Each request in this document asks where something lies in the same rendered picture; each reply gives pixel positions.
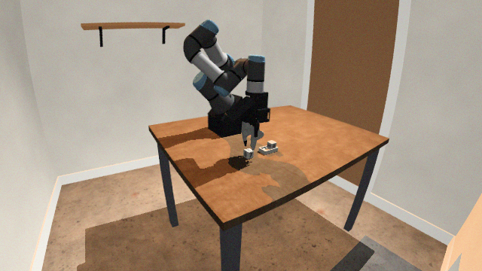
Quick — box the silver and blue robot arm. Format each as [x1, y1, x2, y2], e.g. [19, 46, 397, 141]
[183, 20, 265, 122]

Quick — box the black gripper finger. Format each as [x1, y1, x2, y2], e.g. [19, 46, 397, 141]
[240, 115, 252, 146]
[250, 116, 264, 150]

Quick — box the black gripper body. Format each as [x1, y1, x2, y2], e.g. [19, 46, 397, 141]
[242, 92, 270, 125]

